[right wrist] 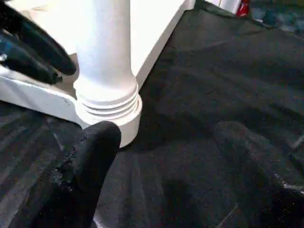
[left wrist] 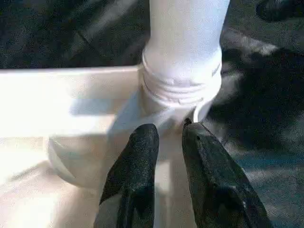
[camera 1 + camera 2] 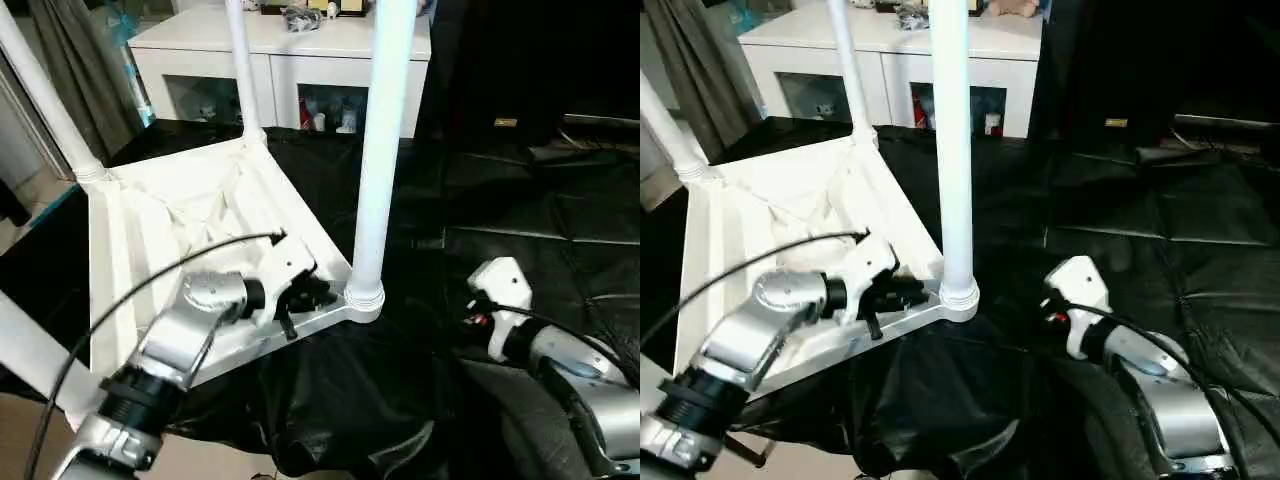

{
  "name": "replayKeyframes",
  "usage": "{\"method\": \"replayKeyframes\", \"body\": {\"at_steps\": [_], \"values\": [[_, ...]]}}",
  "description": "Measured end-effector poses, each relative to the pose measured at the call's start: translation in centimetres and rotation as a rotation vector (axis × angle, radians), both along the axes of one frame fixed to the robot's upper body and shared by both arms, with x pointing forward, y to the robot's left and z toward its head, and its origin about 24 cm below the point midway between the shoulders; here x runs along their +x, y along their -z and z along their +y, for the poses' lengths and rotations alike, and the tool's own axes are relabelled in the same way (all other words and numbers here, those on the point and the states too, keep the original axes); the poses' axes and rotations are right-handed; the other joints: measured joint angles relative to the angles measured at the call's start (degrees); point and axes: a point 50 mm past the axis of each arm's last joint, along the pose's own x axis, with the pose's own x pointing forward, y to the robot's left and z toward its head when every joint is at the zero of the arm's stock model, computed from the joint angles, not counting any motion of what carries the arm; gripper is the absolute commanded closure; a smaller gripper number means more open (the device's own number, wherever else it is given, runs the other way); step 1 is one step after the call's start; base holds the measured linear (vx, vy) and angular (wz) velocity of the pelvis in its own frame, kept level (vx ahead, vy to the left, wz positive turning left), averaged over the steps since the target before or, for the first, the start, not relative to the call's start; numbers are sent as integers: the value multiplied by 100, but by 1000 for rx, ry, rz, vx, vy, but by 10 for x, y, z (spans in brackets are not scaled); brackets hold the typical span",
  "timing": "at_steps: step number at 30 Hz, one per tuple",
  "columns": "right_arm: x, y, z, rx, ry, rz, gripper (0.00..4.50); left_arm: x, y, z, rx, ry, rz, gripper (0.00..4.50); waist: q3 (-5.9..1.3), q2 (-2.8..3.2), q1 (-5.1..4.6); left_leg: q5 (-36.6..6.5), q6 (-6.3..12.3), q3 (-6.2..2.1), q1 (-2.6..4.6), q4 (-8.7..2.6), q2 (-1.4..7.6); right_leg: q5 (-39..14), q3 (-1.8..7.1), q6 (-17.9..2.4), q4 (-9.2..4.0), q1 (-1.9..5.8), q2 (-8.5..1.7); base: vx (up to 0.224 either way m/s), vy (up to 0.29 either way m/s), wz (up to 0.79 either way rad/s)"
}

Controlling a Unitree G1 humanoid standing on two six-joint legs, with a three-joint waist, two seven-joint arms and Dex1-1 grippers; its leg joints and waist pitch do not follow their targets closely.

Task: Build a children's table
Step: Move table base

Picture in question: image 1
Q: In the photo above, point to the white plastic table leg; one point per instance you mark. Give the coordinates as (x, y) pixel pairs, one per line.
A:
(107, 52)

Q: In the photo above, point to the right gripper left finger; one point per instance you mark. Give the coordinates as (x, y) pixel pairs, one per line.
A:
(71, 180)

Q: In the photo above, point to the white plastic table top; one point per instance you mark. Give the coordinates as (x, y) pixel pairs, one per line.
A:
(152, 28)

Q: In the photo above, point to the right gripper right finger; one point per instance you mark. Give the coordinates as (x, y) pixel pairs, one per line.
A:
(266, 180)

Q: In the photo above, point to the black plastic mat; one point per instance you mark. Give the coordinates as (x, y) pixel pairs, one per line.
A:
(228, 95)

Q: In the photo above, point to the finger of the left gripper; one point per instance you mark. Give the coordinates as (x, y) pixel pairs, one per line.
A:
(40, 45)
(26, 64)

